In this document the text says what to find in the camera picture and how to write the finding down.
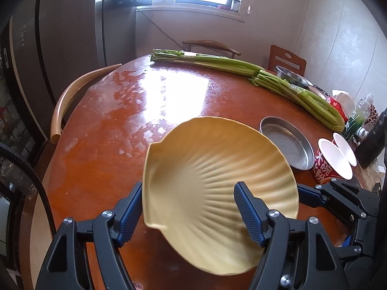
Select round metal plate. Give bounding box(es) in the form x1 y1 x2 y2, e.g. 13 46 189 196
259 116 315 170

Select long celery bunch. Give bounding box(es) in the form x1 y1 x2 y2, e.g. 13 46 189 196
150 49 267 77

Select yellow shell-shaped plate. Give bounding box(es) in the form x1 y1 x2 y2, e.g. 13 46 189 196
142 116 300 276

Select steel bowl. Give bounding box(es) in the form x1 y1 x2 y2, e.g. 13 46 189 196
275 65 314 90

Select clear bottle with green label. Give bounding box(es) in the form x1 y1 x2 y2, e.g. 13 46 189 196
342 93 374 142

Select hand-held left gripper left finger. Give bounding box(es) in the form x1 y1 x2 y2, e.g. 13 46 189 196
36 181 142 290

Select thick celery bunch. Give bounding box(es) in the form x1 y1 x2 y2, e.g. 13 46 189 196
248 70 346 133

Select red instant noodle bowl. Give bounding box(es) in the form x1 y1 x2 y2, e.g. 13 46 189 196
314 138 354 185

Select black thermos flask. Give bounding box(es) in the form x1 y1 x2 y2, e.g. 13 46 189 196
356 107 387 170

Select red dotted packet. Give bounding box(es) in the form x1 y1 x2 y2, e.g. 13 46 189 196
367 104 379 125

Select thin black wall cable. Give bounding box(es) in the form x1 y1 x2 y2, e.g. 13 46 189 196
144 11 186 52

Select white disposable bowl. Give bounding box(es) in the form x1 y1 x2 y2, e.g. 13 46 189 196
333 132 358 167

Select white plastic bag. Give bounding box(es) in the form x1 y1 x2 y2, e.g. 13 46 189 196
332 90 357 112

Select white window sill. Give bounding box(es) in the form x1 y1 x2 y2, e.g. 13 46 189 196
136 1 245 23

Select black ribbed cable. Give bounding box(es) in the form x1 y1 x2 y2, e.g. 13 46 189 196
0 143 47 209

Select white enamel bowl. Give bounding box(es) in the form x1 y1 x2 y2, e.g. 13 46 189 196
311 85 331 98

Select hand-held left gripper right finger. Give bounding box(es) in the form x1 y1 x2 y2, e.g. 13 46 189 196
233 181 348 290

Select dark refrigerator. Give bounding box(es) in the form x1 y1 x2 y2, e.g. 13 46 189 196
6 0 138 141

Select reddish chair with cutout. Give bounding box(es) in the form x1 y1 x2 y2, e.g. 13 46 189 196
268 45 307 76

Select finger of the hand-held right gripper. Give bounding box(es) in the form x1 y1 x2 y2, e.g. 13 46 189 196
298 178 381 220
334 214 387 259

